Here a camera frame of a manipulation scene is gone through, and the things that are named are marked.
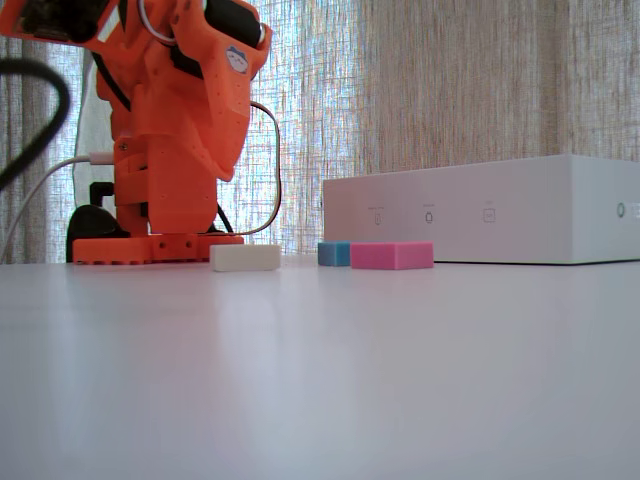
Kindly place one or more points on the pink foam cuboid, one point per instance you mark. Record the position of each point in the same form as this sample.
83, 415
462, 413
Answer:
390, 256

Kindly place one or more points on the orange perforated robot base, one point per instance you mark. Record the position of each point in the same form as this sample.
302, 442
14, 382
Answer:
115, 250

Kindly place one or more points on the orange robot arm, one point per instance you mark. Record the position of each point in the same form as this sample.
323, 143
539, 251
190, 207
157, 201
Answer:
165, 190

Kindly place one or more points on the beige woven curtain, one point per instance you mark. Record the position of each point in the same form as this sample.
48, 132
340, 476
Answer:
450, 75

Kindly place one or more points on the white cardboard box bin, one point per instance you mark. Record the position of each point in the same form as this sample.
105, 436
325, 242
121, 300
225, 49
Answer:
500, 215

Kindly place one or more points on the black table clamp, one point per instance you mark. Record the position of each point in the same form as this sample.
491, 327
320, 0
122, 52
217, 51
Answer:
90, 225

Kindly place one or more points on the white foam cuboid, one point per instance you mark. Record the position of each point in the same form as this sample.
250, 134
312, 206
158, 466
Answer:
245, 257

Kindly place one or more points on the wrist camera on orange mount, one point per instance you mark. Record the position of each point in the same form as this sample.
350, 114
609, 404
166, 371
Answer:
55, 15

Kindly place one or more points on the blue foam cuboid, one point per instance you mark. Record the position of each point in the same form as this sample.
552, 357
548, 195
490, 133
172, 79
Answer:
332, 253

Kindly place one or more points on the orange gripper, black servo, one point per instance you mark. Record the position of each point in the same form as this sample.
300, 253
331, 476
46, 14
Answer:
226, 127

